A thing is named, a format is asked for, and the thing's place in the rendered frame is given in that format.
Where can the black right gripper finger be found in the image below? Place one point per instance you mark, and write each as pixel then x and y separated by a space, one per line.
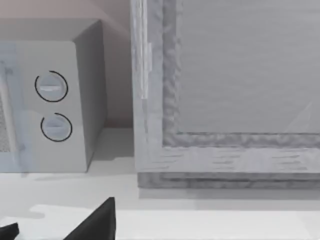
pixel 100 222

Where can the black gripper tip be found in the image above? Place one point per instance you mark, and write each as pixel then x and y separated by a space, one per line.
pixel 8 231

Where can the round microwave knob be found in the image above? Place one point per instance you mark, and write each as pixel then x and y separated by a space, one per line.
pixel 56 127
pixel 51 86

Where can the pale microwave oven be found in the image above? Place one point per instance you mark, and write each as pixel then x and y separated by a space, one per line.
pixel 55 105

